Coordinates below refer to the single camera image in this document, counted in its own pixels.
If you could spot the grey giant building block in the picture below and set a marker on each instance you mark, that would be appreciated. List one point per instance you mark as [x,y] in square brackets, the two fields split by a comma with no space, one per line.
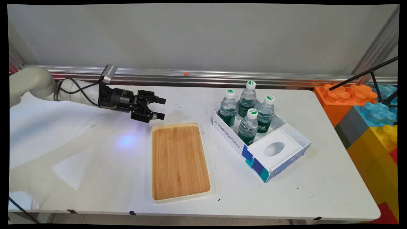
[351,127]

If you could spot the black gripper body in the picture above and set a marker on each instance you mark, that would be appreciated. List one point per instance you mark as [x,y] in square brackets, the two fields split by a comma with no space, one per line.
[119,98]

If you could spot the water bottle green label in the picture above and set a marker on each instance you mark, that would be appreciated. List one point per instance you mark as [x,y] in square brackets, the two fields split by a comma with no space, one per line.
[265,114]
[248,128]
[247,100]
[228,109]

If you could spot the bamboo tray with cream rim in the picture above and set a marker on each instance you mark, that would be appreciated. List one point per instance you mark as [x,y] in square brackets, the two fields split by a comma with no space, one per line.
[179,160]

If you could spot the aluminium frame rail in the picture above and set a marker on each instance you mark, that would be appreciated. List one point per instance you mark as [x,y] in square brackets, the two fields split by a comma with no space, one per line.
[222,79]

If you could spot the aluminium frame post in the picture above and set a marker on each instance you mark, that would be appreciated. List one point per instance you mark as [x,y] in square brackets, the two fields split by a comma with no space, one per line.
[380,41]

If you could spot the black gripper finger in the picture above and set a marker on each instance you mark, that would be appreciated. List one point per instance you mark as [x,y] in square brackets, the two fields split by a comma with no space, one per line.
[159,116]
[160,100]

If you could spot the black tripod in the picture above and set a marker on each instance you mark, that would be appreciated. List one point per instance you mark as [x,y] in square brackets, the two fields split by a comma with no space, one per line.
[375,83]

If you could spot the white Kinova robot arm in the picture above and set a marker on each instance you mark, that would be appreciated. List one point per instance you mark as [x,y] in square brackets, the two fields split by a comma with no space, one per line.
[31,84]

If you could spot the red giant building block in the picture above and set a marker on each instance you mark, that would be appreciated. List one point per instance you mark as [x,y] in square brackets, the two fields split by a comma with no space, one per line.
[14,68]
[386,213]
[394,156]

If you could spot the light blue giant building block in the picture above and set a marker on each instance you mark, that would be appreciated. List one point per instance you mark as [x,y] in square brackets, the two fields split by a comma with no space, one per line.
[378,109]

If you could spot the yellow giant building block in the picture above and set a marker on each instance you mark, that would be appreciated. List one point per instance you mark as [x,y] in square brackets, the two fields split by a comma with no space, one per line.
[375,162]

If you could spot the orange giant building block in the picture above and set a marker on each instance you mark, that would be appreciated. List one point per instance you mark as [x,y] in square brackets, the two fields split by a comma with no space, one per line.
[337,100]

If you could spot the white cardboard box blue print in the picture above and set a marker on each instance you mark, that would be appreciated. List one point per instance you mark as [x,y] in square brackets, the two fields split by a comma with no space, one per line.
[273,159]

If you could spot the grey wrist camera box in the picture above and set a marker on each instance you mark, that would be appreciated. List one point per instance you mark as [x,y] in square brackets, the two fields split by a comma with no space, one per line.
[108,73]

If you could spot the thin black rod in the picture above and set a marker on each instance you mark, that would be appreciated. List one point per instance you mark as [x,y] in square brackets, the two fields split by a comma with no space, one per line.
[24,210]

